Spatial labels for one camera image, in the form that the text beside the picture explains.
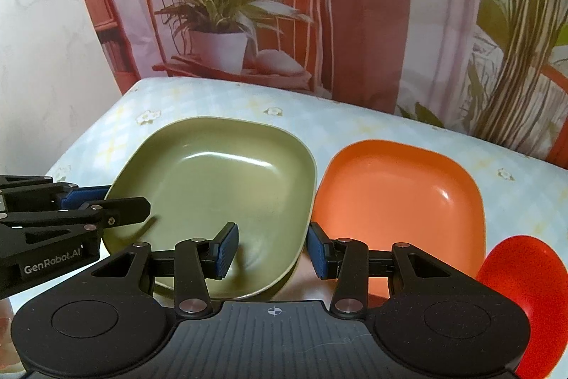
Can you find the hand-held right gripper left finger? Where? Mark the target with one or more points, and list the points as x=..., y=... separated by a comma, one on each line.
x=224, y=251

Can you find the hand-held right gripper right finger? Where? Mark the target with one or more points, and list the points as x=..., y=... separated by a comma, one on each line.
x=316, y=255

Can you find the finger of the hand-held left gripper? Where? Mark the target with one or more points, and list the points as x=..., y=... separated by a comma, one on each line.
x=84, y=197
x=126, y=210

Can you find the green square plate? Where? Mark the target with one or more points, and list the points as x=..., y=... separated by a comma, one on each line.
x=213, y=179

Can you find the orange square plate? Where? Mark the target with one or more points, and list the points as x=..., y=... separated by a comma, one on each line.
x=390, y=201

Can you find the red bowl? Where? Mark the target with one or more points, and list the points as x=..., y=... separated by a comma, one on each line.
x=523, y=272

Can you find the floral checked tablecloth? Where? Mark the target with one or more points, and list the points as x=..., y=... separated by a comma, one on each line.
x=399, y=130

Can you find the printed backdrop cloth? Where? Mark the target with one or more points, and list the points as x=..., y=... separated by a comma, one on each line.
x=355, y=6

